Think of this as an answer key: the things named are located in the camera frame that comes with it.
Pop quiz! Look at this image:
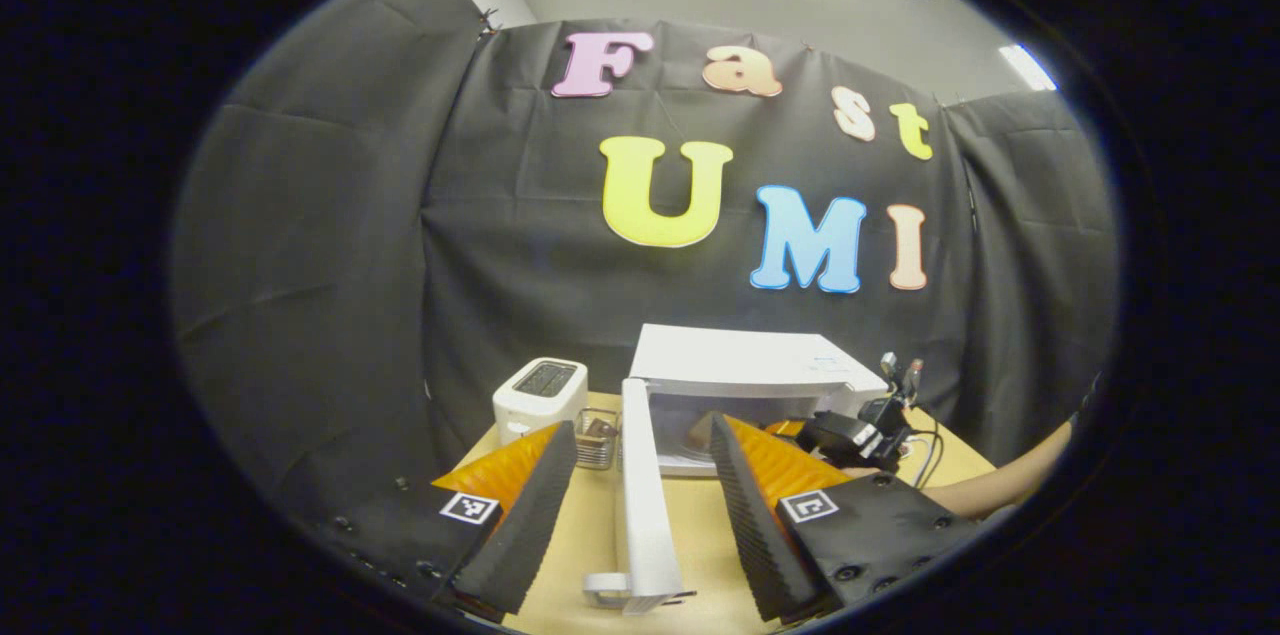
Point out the white microwave oven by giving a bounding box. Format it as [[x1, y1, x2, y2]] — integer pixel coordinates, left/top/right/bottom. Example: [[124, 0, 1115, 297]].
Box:
[[583, 323, 891, 614]]

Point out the black backdrop cloth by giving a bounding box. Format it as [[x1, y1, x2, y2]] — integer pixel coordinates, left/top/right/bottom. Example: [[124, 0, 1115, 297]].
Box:
[[170, 0, 1119, 526]]

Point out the black cable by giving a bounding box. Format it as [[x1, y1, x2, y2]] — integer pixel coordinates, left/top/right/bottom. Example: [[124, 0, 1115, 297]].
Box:
[[903, 428, 947, 492]]

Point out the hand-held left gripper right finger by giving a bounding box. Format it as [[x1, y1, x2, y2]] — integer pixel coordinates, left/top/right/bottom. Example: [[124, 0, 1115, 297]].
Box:
[[708, 413, 986, 624]]

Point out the small ceiling light panel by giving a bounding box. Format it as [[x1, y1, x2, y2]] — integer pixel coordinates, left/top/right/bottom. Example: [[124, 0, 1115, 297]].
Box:
[[998, 42, 1059, 94]]

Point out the wire basket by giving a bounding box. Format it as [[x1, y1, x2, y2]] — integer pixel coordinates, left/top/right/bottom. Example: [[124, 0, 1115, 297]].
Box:
[[575, 408, 622, 472]]

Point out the white toaster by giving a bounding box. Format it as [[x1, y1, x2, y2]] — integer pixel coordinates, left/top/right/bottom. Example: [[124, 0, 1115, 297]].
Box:
[[492, 358, 590, 447]]

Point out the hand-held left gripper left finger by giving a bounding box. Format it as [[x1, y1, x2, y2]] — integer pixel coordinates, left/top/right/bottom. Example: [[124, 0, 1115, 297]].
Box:
[[330, 420, 579, 616]]

